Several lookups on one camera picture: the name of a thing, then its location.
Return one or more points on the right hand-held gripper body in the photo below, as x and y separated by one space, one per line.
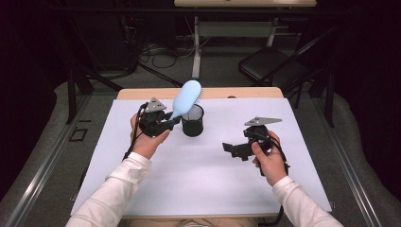
257 130

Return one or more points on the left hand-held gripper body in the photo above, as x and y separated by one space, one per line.
151 124

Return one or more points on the black mesh pen cup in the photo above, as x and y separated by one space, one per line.
192 127

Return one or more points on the light blue hairbrush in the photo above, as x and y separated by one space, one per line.
186 96

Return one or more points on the person's left hand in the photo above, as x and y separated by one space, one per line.
146 143

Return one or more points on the person's right hand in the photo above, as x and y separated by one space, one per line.
272 164

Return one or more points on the white table cover sheet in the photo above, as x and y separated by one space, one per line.
201 176

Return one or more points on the black folding chair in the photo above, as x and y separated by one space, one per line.
268 63

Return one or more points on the white-legged wooden desk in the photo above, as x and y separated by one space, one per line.
196 47

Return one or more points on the black metal stand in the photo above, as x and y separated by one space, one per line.
71 94
329 101

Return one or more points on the black metal crossbar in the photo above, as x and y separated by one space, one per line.
126 11

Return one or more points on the grey metal floor rail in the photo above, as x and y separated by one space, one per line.
350 164
47 164

